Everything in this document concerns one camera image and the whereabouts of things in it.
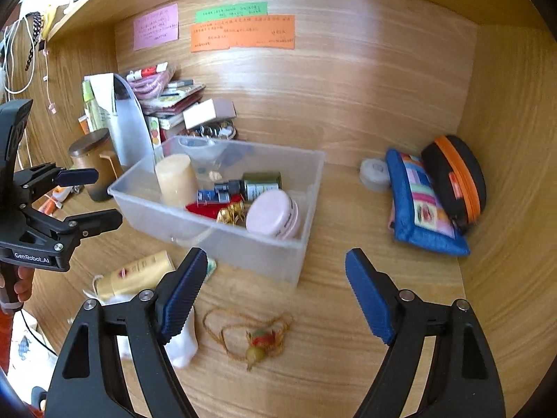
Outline pack of shiny badges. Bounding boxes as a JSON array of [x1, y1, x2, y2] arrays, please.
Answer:
[[185, 122, 238, 140]]

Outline gold bells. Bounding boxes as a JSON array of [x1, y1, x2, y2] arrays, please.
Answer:
[[216, 202, 248, 226]]

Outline yellow lotion tube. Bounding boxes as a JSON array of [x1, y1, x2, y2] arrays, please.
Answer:
[[95, 250, 175, 302]]

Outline white tape roll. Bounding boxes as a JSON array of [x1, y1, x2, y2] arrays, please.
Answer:
[[359, 158, 391, 191]]

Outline pink round case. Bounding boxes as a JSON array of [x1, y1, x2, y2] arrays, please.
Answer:
[[245, 189, 301, 241]]

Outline person's left hand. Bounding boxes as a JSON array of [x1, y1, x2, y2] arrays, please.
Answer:
[[0, 265, 34, 314]]

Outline wooden shelf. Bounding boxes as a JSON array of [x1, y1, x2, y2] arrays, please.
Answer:
[[46, 0, 140, 42]]

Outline orange paper note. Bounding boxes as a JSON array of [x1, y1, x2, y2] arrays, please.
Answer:
[[190, 14, 296, 53]]

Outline white drawstring pouch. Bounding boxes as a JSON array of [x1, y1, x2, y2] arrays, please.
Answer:
[[93, 274, 199, 369]]

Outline stack of books and packets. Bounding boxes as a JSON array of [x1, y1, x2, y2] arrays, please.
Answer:
[[141, 79, 207, 144]]

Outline green paper note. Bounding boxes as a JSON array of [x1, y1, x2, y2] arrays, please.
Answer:
[[195, 2, 268, 24]]

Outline white plastic bag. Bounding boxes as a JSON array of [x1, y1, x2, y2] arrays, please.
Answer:
[[11, 309, 58, 372]]

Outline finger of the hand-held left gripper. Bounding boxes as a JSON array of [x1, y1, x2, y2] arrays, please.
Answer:
[[15, 163, 100, 192], [41, 209, 124, 241]]

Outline clear bag with pink cable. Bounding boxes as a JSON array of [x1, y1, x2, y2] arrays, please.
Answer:
[[125, 63, 177, 99]]

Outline wooden desktop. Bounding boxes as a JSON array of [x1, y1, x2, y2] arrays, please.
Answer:
[[26, 157, 473, 418]]

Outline pink paper note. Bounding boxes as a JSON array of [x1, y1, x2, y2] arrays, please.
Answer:
[[133, 3, 180, 52]]

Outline thick white charging cable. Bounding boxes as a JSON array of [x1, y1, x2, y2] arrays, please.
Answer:
[[0, 22, 36, 95]]

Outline orange cord bead charm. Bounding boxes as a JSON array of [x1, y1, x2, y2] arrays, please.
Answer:
[[203, 307, 294, 372]]

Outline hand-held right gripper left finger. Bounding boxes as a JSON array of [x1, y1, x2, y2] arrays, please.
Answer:
[[46, 247, 209, 418]]

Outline red velvet box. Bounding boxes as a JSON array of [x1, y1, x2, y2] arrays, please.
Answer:
[[186, 200, 222, 220]]

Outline brown mug with lid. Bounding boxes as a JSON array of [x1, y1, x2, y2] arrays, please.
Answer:
[[68, 128, 120, 202]]

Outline dark green bottle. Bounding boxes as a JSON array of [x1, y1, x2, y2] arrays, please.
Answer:
[[226, 171, 283, 203]]

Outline white printed paper sheet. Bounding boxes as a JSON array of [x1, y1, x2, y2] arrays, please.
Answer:
[[89, 73, 118, 116]]

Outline blue patchwork pouch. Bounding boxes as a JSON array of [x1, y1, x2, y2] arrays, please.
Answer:
[[386, 148, 471, 257]]

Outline black beaded string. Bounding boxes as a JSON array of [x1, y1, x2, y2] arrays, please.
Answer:
[[24, 12, 46, 72]]

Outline white cardboard box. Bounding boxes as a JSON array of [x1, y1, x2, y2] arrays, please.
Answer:
[[183, 99, 237, 130]]

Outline clear funnel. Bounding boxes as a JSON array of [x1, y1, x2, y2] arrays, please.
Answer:
[[178, 137, 227, 170]]

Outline black case with orange zip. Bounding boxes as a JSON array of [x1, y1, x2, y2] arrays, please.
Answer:
[[420, 135, 487, 233]]

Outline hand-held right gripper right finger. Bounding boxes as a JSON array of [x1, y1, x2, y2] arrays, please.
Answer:
[[345, 248, 505, 418]]

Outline thin white earphone cable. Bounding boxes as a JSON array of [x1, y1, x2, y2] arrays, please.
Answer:
[[41, 50, 58, 116]]

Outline clear plastic storage box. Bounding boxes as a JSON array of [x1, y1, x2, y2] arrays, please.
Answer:
[[107, 136, 327, 289]]

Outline small blue packet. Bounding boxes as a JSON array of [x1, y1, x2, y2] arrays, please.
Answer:
[[197, 181, 231, 204]]

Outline cream pillar candle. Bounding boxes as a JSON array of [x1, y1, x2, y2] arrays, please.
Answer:
[[155, 154, 198, 207]]

